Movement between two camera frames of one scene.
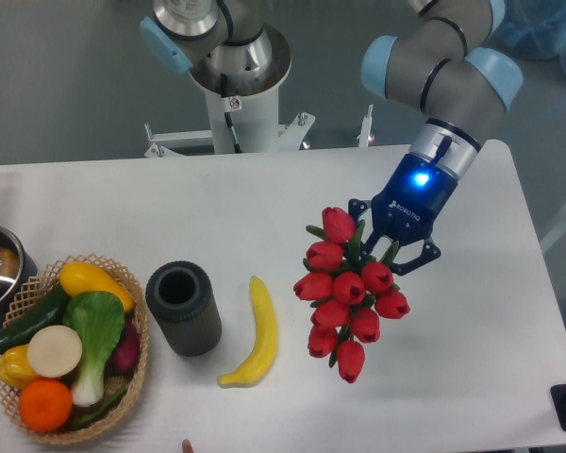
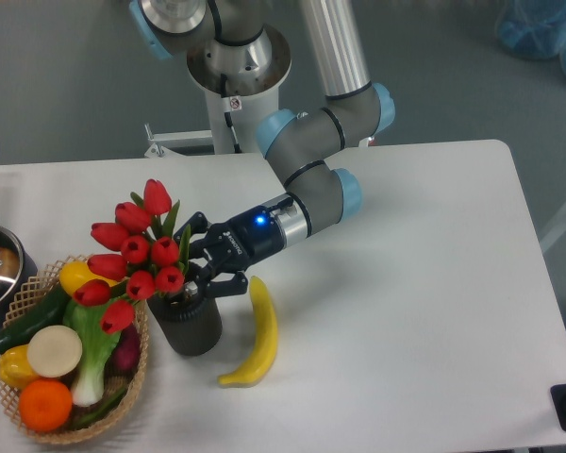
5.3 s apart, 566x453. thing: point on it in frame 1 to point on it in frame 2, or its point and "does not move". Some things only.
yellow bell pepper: (13, 366) does not move
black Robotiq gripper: (406, 208) to (237, 244)
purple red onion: (124, 361) does not move
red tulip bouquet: (345, 287) to (146, 252)
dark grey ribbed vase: (181, 295) does not move
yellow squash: (77, 276) does not move
